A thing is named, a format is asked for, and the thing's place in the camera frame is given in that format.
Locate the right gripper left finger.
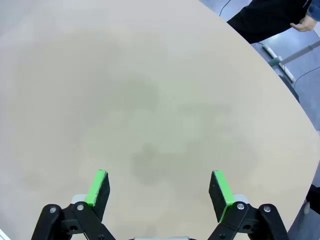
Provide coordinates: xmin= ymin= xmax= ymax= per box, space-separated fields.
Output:
xmin=31 ymin=169 xmax=116 ymax=240

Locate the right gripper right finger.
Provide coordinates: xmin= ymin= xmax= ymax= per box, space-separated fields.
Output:
xmin=207 ymin=170 xmax=290 ymax=240

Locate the person's right forearm blue sleeve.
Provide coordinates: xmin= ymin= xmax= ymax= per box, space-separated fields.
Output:
xmin=306 ymin=0 xmax=320 ymax=19

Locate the person's right hand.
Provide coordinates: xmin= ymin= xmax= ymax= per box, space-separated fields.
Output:
xmin=290 ymin=15 xmax=318 ymax=33

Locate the black bulky object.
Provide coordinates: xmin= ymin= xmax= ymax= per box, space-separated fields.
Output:
xmin=303 ymin=183 xmax=320 ymax=216

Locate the person in blue denim jacket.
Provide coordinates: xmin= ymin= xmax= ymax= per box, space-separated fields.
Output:
xmin=226 ymin=0 xmax=316 ymax=45

